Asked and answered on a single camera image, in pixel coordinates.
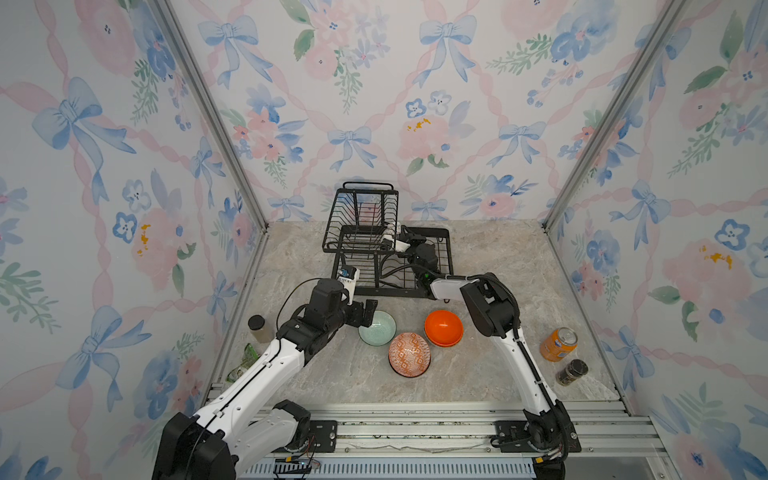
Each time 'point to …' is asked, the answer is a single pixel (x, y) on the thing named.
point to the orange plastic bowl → (444, 328)
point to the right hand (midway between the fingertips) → (407, 222)
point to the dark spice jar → (572, 372)
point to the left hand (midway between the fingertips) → (362, 295)
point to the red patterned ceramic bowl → (409, 355)
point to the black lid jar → (258, 328)
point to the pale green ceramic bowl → (382, 331)
